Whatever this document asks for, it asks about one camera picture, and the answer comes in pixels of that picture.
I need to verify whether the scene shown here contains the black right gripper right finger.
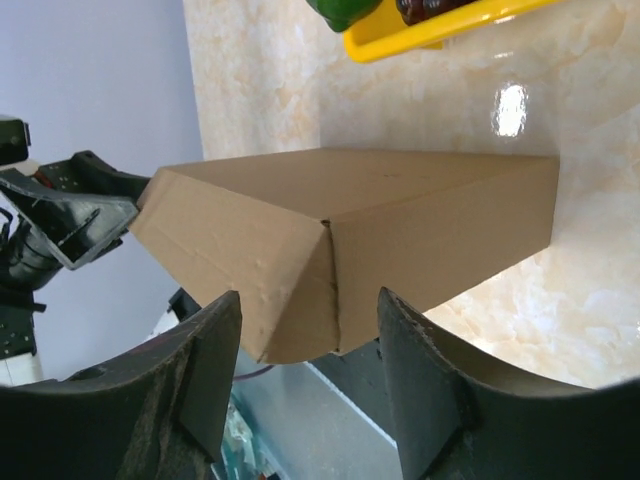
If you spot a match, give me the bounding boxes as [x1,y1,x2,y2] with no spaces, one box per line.
[377,289,639,479]

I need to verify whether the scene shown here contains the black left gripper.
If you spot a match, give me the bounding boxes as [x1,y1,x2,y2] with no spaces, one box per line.
[1,150,150,294]

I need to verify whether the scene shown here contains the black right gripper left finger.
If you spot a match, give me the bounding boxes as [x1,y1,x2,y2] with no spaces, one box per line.
[1,291,242,479]

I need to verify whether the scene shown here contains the brown cardboard box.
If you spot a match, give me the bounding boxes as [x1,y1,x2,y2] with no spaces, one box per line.
[131,148,559,364]

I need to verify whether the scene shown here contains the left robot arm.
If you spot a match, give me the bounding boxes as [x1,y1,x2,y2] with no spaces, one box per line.
[1,151,149,359]

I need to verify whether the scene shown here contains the green avocado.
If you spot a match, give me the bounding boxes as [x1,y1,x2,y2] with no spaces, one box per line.
[306,0,381,33]

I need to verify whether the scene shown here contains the yellow plastic tray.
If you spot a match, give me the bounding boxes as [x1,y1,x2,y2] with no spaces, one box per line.
[342,0,561,64]

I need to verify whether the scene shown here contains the dark purple grapes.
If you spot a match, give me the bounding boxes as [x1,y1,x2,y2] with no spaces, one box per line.
[395,0,473,26]

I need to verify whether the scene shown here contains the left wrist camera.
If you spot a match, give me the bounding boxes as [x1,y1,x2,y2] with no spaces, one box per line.
[0,115,31,166]

